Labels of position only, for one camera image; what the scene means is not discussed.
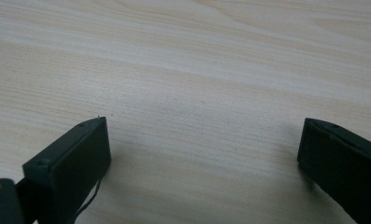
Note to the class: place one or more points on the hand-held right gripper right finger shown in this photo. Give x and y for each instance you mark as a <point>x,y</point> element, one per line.
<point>345,168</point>

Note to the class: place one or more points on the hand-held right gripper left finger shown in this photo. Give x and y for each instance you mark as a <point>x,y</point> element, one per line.
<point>68,165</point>

